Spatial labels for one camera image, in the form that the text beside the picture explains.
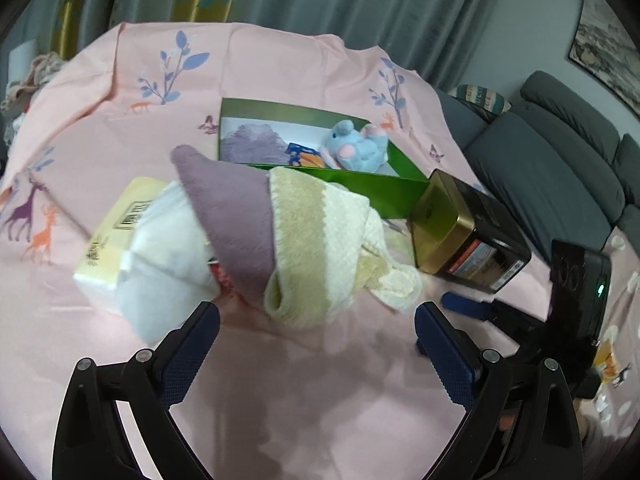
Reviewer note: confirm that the gold and black tin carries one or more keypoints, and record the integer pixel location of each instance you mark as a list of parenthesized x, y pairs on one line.
[(450, 230)]

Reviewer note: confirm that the blue plush toy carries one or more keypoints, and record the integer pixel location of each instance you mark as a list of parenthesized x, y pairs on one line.
[(352, 150)]

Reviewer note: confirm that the grey sofa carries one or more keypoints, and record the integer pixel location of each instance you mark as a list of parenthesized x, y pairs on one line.
[(540, 170)]

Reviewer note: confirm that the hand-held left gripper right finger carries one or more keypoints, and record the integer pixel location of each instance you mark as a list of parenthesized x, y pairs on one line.
[(446, 352)]

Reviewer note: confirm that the white board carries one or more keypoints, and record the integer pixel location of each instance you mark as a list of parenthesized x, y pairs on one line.
[(24, 62)]

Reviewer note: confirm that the grey purple fluffy cloth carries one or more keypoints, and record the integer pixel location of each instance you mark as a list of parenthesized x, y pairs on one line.
[(252, 142)]

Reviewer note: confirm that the purple towel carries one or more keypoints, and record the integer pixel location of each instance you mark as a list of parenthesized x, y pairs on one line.
[(230, 210)]

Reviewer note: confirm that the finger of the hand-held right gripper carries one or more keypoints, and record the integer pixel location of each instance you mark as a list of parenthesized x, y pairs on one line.
[(467, 306)]

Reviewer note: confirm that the framed wall picture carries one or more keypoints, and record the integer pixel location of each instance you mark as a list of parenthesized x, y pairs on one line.
[(607, 45)]

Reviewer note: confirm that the white cloth with red trim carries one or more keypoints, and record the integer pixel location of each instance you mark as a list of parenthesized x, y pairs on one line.
[(165, 260)]

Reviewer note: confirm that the yellow tissue pack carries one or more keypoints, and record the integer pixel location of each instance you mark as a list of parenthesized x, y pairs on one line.
[(107, 240)]

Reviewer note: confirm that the grey curtain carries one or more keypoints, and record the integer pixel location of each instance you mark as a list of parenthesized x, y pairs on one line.
[(375, 0)]

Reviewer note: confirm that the small blue orange packet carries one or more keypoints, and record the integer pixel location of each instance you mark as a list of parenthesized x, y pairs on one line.
[(302, 155)]

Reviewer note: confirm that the patterned cushion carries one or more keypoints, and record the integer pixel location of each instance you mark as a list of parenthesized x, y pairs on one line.
[(482, 100)]

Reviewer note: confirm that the pink printed bed sheet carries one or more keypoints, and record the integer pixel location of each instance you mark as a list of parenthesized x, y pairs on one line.
[(300, 75)]

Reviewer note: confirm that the green cardboard box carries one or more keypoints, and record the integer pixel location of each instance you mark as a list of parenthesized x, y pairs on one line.
[(400, 195)]

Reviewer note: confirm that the pile of pale cloth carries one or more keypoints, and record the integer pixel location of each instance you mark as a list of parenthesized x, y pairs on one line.
[(35, 75)]

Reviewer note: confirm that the cream yellow towel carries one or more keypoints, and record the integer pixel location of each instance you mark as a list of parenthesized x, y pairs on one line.
[(315, 240)]

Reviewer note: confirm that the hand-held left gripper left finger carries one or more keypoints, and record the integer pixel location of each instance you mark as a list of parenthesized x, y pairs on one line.
[(187, 355)]

